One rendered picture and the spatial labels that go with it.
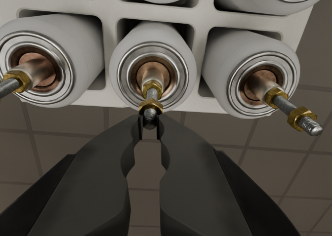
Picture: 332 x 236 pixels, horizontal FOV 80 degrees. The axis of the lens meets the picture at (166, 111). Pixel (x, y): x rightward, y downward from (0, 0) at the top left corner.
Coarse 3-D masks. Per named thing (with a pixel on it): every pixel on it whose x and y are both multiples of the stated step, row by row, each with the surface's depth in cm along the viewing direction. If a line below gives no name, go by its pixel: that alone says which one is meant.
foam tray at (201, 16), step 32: (0, 0) 23; (32, 0) 23; (64, 0) 24; (96, 0) 24; (128, 0) 31; (192, 0) 29; (128, 32) 36; (192, 32) 27; (256, 32) 33; (288, 32) 26; (96, 96) 30; (192, 96) 30
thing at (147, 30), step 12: (144, 24) 25; (156, 24) 24; (168, 24) 29; (132, 36) 20; (144, 36) 19; (156, 36) 19; (168, 36) 20; (180, 36) 24; (120, 48) 20; (180, 48) 20; (192, 60) 21; (192, 72) 21; (192, 84) 22; (120, 96) 22; (132, 108) 24; (168, 108) 23
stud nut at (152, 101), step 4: (148, 100) 14; (152, 100) 14; (156, 100) 15; (140, 104) 14; (144, 104) 14; (148, 104) 14; (152, 104) 14; (156, 104) 14; (160, 104) 15; (140, 108) 14; (144, 108) 14; (148, 108) 14; (152, 108) 14; (156, 108) 14; (160, 108) 14; (140, 112) 14; (160, 112) 14
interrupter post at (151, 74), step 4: (152, 68) 21; (144, 72) 21; (148, 72) 20; (152, 72) 19; (156, 72) 20; (160, 72) 20; (144, 76) 19; (148, 76) 18; (152, 76) 18; (156, 76) 19; (160, 76) 19; (144, 80) 18; (148, 80) 18; (156, 80) 18; (160, 80) 18; (164, 88) 19
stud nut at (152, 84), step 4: (152, 80) 18; (144, 84) 18; (148, 84) 17; (152, 84) 17; (156, 84) 17; (160, 84) 18; (144, 88) 17; (148, 88) 17; (156, 88) 17; (160, 88) 17; (144, 92) 18; (160, 92) 18; (144, 96) 18; (160, 96) 18
